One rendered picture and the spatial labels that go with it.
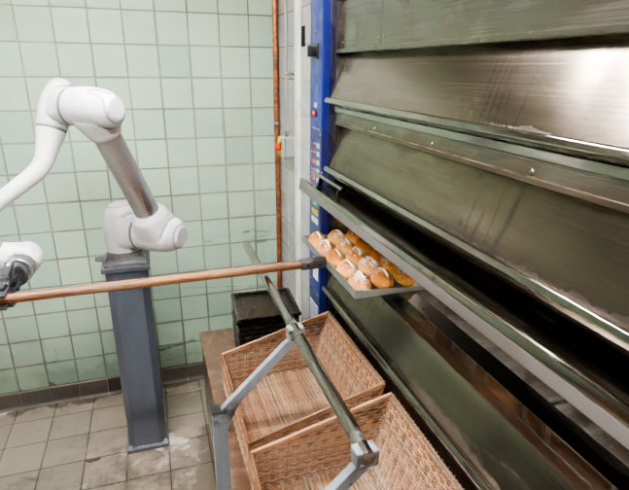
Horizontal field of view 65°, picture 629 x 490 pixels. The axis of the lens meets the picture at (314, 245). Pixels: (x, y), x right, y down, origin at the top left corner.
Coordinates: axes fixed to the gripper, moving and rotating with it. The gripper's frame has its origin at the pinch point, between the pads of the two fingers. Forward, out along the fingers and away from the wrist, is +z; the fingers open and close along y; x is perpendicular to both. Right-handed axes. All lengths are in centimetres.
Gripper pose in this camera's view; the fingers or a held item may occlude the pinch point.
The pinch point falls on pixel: (2, 298)
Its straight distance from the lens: 172.7
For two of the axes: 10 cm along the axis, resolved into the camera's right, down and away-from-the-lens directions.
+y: -0.1, 9.4, 3.4
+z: 3.1, 3.3, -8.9
